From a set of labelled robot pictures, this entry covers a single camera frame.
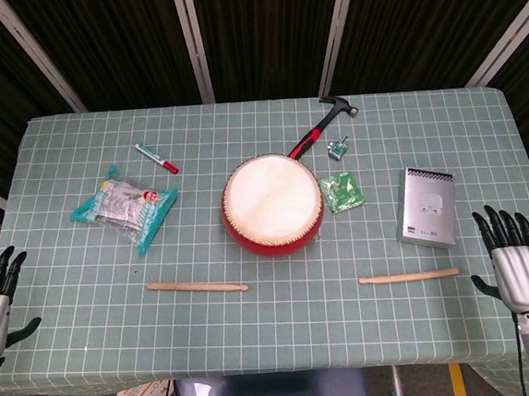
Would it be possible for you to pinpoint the white marker red cap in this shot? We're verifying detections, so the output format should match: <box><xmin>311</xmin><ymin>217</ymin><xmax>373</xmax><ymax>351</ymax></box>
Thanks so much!
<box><xmin>134</xmin><ymin>139</ymin><xmax>181</xmax><ymax>178</ymax></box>

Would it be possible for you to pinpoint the black red claw hammer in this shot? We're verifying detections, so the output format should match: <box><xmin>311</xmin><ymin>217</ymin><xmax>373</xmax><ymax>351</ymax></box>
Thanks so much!
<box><xmin>282</xmin><ymin>92</ymin><xmax>365</xmax><ymax>160</ymax></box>

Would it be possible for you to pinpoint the silver grey cardboard box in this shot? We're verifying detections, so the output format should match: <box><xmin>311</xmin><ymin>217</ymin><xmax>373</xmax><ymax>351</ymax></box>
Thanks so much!
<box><xmin>391</xmin><ymin>162</ymin><xmax>462</xmax><ymax>253</ymax></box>

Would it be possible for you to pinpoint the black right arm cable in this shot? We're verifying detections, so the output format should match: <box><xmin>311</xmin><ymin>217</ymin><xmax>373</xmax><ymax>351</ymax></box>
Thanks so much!
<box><xmin>511</xmin><ymin>312</ymin><xmax>529</xmax><ymax>396</ymax></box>

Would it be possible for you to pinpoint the green gridded cutting mat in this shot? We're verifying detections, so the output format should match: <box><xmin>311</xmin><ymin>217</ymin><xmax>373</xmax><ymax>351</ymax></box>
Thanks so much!
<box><xmin>0</xmin><ymin>73</ymin><xmax>529</xmax><ymax>396</ymax></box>

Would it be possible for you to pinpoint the wooden drumstick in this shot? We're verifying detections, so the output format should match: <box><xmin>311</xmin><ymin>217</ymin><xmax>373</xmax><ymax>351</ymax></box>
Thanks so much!
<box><xmin>357</xmin><ymin>266</ymin><xmax>462</xmax><ymax>287</ymax></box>
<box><xmin>146</xmin><ymin>273</ymin><xmax>250</xmax><ymax>300</ymax></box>

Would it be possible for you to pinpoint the blue grey robot torso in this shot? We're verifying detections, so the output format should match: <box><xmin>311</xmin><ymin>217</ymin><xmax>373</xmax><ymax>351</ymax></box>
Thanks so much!
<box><xmin>171</xmin><ymin>362</ymin><xmax>371</xmax><ymax>396</ymax></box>

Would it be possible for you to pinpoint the red drum white skin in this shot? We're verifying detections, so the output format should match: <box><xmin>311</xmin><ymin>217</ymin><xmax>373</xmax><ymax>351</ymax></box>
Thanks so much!
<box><xmin>217</xmin><ymin>150</ymin><xmax>331</xmax><ymax>263</ymax></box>

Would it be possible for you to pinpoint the white table leg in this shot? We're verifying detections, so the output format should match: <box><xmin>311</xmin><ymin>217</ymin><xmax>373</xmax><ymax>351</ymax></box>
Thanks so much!
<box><xmin>389</xmin><ymin>364</ymin><xmax>406</xmax><ymax>396</ymax></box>

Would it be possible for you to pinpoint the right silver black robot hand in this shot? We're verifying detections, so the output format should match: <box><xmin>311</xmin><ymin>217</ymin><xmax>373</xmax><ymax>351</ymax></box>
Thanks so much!
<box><xmin>463</xmin><ymin>201</ymin><xmax>529</xmax><ymax>318</ymax></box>

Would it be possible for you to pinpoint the teal snack packet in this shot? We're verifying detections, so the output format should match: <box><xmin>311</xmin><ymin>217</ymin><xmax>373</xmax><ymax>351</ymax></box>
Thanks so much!
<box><xmin>66</xmin><ymin>158</ymin><xmax>185</xmax><ymax>263</ymax></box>

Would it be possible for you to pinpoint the green foil sachet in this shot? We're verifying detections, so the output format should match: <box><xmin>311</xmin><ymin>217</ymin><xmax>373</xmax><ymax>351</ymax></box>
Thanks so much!
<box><xmin>318</xmin><ymin>169</ymin><xmax>367</xmax><ymax>216</ymax></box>

